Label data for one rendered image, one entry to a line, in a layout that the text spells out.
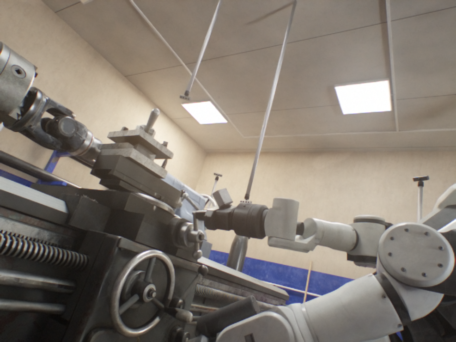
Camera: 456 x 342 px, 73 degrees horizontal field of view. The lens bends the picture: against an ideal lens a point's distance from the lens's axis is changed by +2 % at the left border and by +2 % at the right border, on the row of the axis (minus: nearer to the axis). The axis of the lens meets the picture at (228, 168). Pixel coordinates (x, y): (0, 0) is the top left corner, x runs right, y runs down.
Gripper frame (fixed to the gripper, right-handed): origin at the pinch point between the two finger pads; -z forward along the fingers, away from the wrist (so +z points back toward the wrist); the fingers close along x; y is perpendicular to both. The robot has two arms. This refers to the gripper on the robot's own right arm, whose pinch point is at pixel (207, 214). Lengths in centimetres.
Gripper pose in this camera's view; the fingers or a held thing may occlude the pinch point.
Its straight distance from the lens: 88.8
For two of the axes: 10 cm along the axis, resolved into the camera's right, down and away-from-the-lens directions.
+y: 0.3, 10.0, 0.9
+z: 8.5, 0.2, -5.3
